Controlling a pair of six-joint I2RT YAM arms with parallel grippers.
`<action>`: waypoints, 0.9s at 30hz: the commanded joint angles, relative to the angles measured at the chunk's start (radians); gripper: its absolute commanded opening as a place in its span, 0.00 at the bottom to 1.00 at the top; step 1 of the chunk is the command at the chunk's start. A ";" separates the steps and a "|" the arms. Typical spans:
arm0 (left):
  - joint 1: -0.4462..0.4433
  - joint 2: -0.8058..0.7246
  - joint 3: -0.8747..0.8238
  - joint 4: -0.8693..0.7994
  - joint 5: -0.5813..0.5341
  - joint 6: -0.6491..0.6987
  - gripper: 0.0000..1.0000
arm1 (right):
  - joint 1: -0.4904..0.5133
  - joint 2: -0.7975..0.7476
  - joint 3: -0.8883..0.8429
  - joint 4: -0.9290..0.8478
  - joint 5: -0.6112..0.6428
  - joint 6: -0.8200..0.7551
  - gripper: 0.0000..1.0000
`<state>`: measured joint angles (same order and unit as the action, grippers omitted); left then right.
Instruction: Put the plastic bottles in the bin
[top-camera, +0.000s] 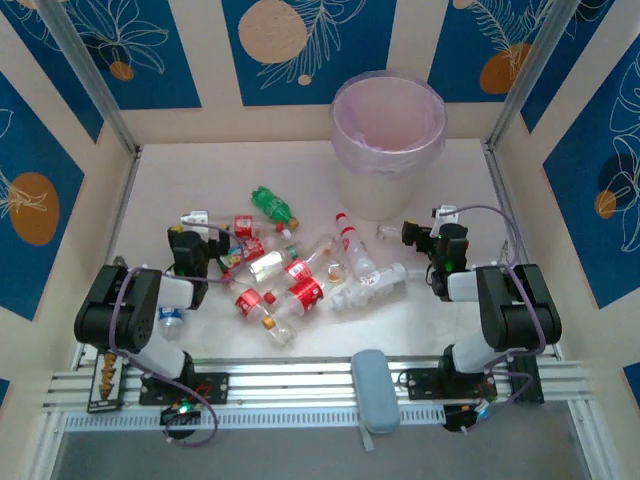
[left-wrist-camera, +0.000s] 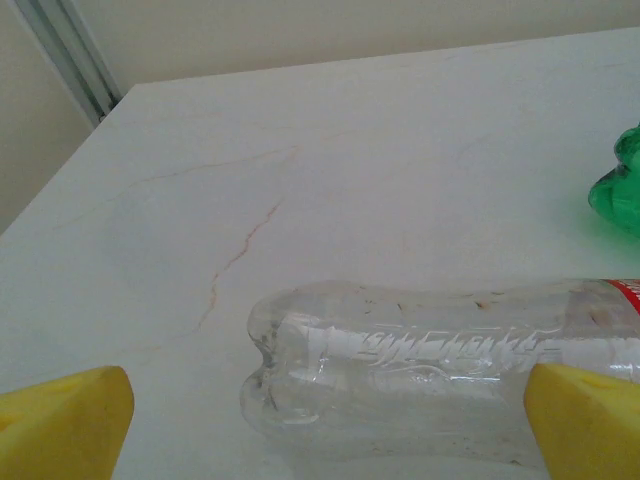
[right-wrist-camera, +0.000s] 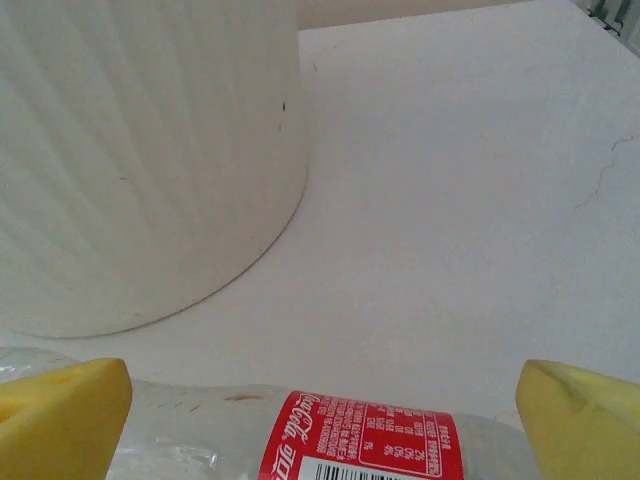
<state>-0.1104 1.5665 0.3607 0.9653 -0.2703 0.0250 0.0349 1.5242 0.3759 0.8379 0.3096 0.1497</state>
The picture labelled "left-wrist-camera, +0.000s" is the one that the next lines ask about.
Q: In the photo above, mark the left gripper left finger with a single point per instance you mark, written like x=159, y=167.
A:
x=55, y=430

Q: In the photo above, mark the aluminium frame post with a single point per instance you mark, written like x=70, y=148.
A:
x=70, y=45

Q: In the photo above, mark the clear bottle with red label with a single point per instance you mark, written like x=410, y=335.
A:
x=400, y=380

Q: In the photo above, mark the green plastic bottle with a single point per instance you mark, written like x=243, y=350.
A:
x=620, y=200

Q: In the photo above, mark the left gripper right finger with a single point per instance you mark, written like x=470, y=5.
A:
x=590, y=435

